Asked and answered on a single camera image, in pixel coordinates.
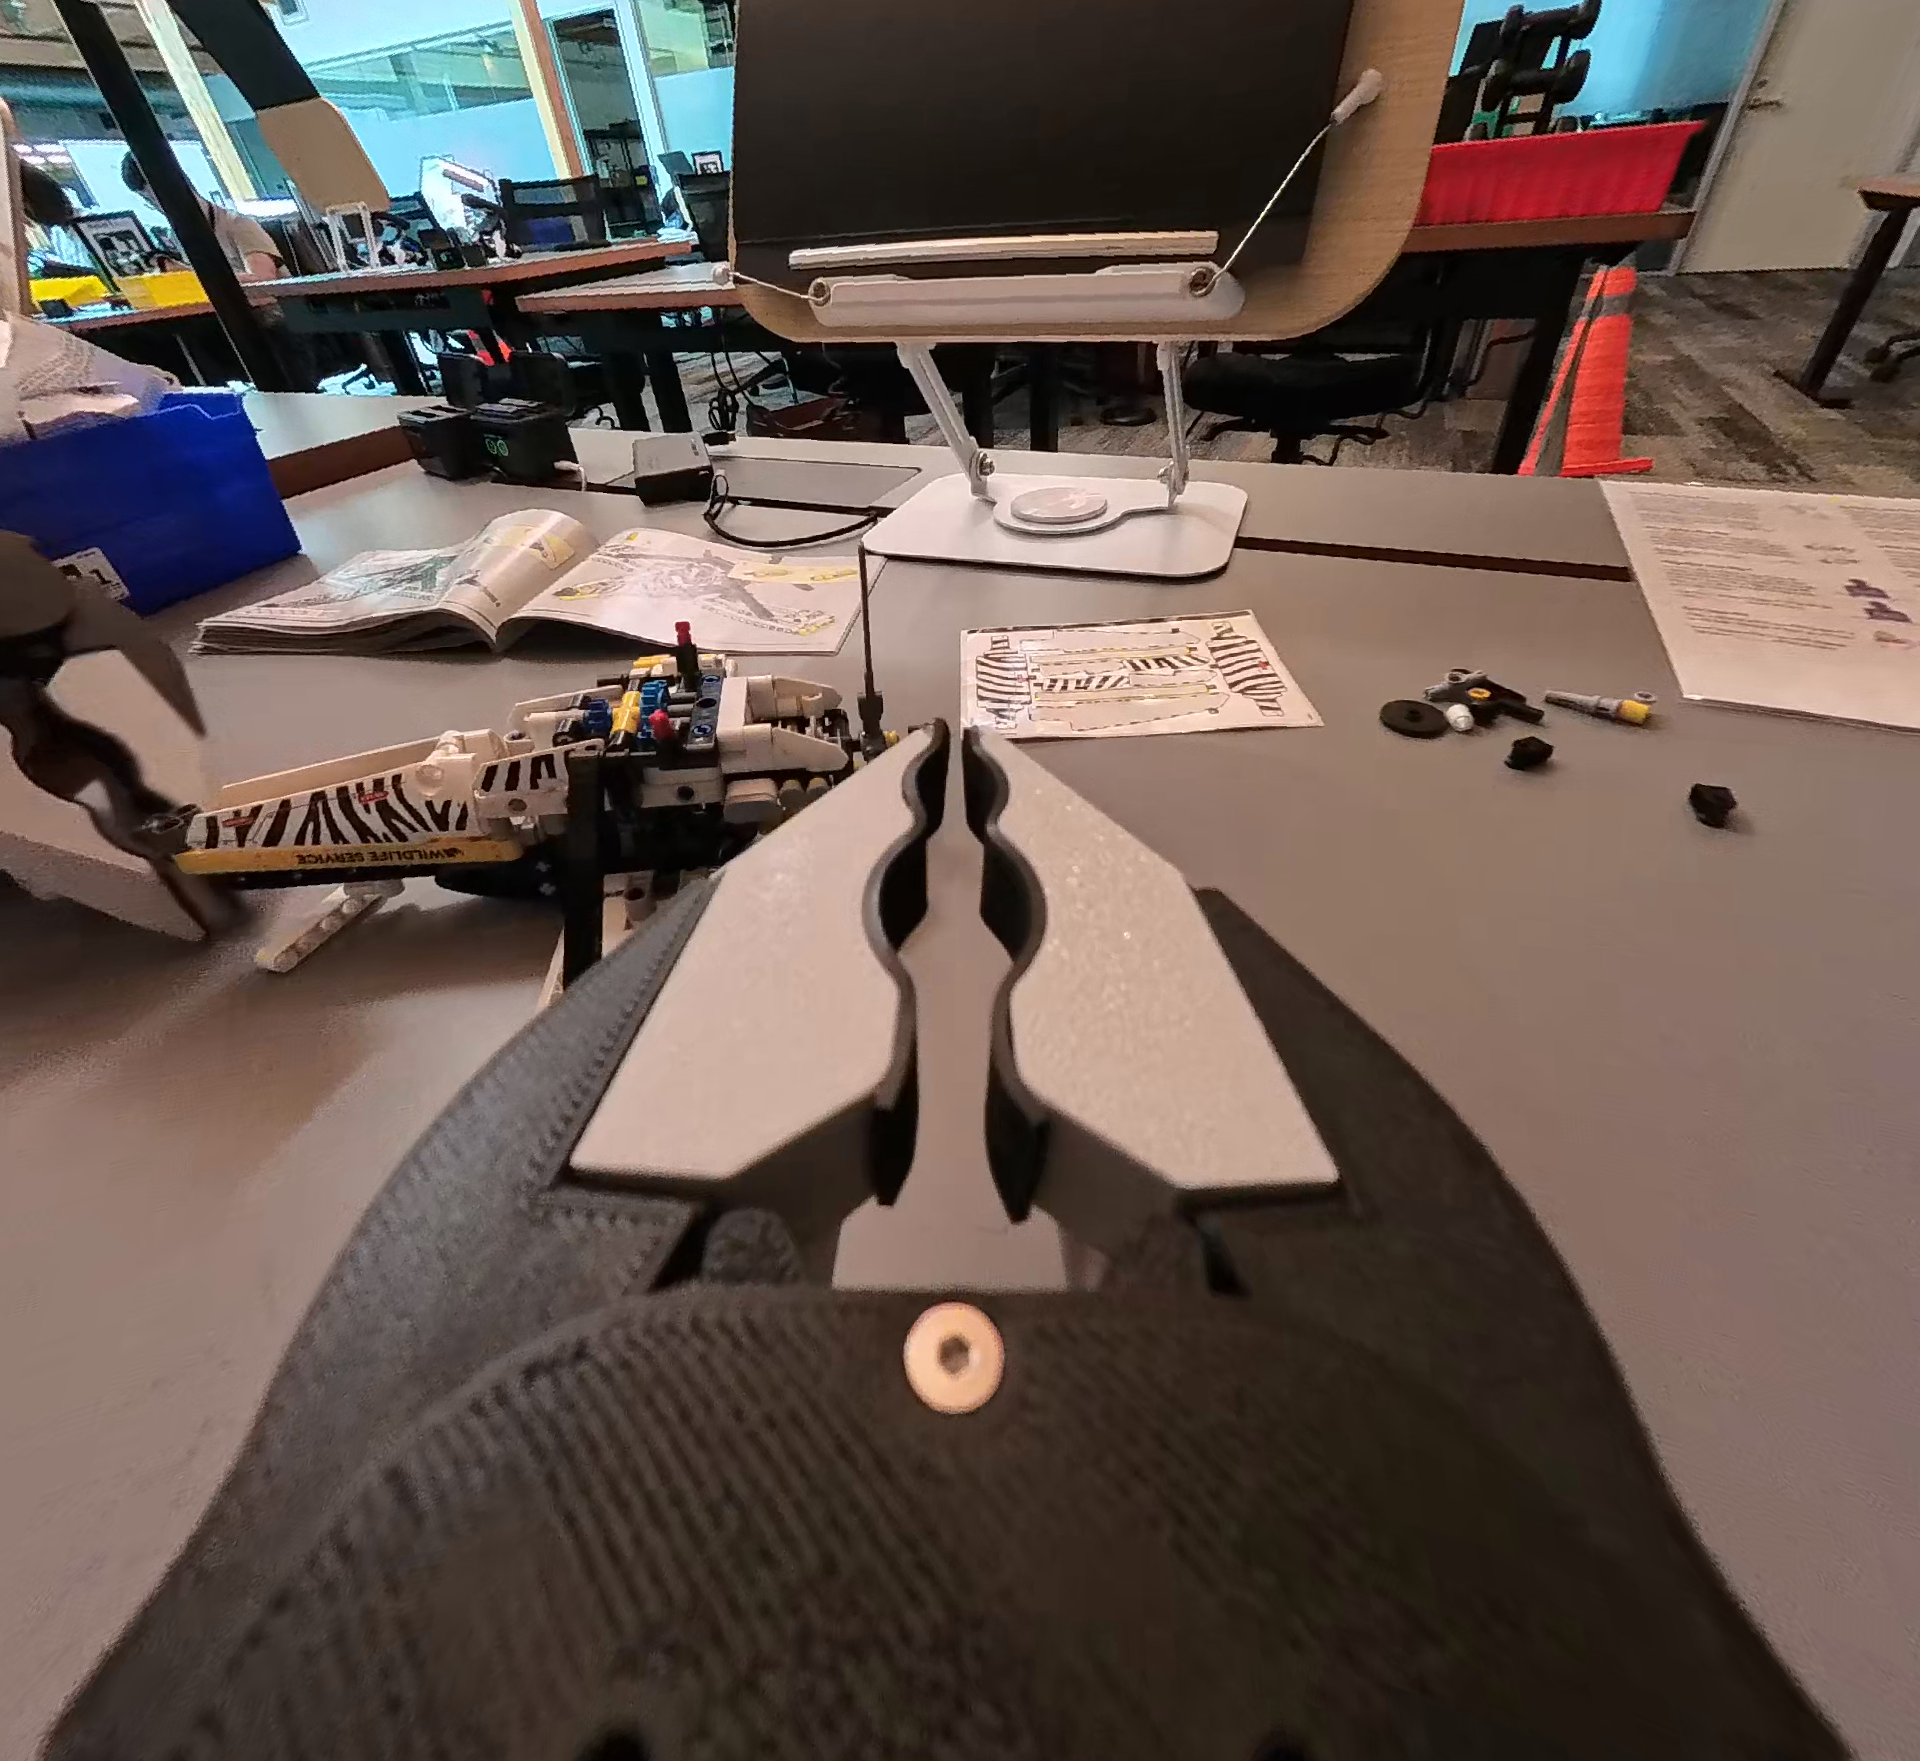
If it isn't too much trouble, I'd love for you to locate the white plastic bag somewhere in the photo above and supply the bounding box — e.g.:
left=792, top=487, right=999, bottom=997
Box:
left=0, top=306, right=170, bottom=425

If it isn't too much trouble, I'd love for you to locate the black office chair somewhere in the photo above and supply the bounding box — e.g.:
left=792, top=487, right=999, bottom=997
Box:
left=1187, top=343, right=1430, bottom=465

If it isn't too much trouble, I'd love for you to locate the orange safety barrier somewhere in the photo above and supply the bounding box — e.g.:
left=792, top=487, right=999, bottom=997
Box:
left=1518, top=263, right=1657, bottom=478

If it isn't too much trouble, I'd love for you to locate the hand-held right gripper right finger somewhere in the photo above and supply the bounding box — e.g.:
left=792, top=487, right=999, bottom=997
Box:
left=966, top=725, right=1342, bottom=1291

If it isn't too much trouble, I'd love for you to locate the open instruction booklet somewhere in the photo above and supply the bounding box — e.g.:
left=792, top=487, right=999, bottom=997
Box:
left=197, top=509, right=891, bottom=659

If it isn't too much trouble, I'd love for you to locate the black monitor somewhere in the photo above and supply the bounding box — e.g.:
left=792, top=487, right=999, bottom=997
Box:
left=728, top=0, right=1503, bottom=344

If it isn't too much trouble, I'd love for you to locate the black tan curved panel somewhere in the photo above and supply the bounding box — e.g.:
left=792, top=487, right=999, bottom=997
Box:
left=166, top=0, right=396, bottom=217

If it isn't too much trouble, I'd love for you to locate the black equipment rack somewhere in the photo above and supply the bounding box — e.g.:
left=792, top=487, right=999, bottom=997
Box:
left=1447, top=0, right=1602, bottom=146

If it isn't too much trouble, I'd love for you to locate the zebra striped lego plane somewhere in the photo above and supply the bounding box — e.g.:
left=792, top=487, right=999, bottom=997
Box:
left=150, top=550, right=947, bottom=1020

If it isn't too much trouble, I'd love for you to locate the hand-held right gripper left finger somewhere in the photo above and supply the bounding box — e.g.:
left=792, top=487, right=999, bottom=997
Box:
left=571, top=724, right=953, bottom=1284

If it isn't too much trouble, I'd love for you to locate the yellow bin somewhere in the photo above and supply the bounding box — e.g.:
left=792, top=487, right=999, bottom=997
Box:
left=30, top=273, right=201, bottom=316

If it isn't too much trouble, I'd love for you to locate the printed paper sheet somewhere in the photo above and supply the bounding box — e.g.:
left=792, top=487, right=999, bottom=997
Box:
left=1604, top=484, right=1920, bottom=729

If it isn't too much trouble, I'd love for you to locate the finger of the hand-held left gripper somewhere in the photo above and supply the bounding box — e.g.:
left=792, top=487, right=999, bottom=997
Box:
left=0, top=746, right=204, bottom=946

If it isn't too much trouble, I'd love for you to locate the black cable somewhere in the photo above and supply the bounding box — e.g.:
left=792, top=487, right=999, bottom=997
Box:
left=702, top=468, right=883, bottom=551

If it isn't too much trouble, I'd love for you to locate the thin grey cable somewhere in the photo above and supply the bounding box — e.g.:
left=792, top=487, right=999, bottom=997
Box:
left=1212, top=65, right=1387, bottom=280

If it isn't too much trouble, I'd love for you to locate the blue plastic bin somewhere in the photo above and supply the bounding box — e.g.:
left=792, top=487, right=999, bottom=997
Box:
left=0, top=388, right=302, bottom=614

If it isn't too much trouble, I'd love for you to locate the long wooden desk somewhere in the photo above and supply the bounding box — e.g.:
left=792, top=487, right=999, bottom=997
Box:
left=61, top=234, right=708, bottom=399

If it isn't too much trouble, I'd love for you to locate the zebra sticker sheet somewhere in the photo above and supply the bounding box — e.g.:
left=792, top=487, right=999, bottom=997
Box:
left=961, top=612, right=1325, bottom=743

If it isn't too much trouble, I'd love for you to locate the red storage bin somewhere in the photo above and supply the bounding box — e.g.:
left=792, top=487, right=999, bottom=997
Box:
left=1417, top=116, right=1712, bottom=229

